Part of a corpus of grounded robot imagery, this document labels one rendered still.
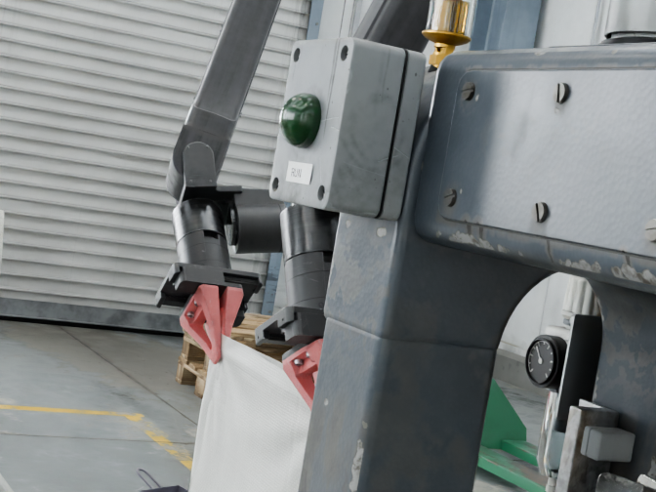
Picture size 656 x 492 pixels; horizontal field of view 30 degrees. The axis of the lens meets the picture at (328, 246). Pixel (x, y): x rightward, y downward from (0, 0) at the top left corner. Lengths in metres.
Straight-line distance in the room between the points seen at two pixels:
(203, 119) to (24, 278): 6.97
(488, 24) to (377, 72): 9.08
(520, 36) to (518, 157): 8.82
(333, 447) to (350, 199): 0.15
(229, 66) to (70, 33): 6.89
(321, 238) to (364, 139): 0.42
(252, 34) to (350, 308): 0.84
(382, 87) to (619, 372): 0.28
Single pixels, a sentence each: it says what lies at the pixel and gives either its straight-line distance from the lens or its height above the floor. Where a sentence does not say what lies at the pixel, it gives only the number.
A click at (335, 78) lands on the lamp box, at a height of 1.31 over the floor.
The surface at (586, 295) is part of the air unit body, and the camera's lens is 0.86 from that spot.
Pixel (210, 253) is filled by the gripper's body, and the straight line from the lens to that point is 1.33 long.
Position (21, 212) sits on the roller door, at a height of 0.72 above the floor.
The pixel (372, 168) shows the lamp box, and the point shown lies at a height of 1.27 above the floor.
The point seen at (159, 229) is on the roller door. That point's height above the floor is 0.73.
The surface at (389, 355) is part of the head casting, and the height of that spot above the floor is 1.17.
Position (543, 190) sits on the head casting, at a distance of 0.56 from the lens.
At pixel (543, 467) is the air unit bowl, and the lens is 0.88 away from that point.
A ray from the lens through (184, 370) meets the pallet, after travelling 6.93.
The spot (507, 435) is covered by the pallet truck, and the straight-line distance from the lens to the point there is 6.48.
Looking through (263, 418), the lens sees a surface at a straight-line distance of 1.15.
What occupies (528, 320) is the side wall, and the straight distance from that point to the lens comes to 9.14.
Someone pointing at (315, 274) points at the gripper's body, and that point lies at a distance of 1.04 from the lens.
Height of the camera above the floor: 1.26
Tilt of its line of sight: 3 degrees down
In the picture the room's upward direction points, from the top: 9 degrees clockwise
